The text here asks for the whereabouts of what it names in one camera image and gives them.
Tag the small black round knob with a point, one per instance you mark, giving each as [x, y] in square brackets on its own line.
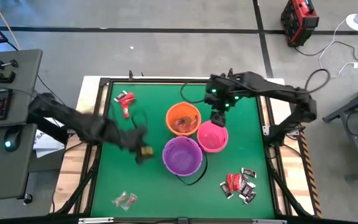
[27, 198]

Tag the pink halloween bucket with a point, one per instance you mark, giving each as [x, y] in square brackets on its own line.
[211, 143]

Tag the purple halloween bucket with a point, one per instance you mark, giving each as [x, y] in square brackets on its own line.
[182, 157]

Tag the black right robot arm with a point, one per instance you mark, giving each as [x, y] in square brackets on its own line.
[278, 90]

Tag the red and black machine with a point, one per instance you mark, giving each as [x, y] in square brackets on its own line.
[300, 21]

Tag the silver arm base bracket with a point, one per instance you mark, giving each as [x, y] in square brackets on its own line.
[266, 130]

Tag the black computer mouse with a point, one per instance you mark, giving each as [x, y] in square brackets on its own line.
[12, 140]

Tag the orange halloween bucket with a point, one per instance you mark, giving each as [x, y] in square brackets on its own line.
[174, 109]

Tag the small black frame clamp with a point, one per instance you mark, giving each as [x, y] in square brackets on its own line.
[229, 73]
[130, 75]

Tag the green table mat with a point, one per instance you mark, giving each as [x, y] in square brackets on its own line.
[154, 193]

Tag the black metal table frame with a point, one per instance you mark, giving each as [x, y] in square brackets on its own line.
[154, 80]

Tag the white paper sheet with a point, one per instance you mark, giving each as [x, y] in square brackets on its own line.
[47, 147]

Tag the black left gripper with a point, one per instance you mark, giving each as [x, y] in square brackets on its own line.
[140, 143]

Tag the red KitKat candy bar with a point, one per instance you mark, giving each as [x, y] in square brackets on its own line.
[230, 182]
[127, 98]
[236, 182]
[125, 110]

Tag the silver metal bracket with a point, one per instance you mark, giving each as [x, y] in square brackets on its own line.
[95, 220]
[269, 221]

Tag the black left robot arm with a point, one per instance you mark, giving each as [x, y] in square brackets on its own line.
[82, 126]

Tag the grey desk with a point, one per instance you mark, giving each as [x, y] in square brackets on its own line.
[23, 77]

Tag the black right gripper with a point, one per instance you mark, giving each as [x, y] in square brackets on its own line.
[221, 96]

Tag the black yellow hazard strip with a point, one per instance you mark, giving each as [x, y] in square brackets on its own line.
[308, 168]

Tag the dark mini chocolate bar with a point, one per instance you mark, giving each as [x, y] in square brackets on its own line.
[248, 189]
[250, 198]
[243, 184]
[120, 95]
[249, 172]
[225, 189]

